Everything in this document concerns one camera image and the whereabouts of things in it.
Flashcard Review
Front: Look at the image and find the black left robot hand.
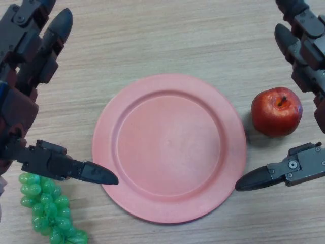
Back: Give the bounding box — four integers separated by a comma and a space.
0, 0, 120, 186

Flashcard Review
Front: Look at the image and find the red apple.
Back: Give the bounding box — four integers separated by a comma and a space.
250, 86, 303, 137

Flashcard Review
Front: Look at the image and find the pink round plate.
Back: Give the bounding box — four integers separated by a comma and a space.
92, 73, 247, 224

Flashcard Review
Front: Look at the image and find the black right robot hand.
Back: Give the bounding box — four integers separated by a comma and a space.
235, 0, 325, 192

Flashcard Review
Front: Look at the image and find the green grapes bunch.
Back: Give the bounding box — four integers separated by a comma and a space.
18, 172, 89, 244

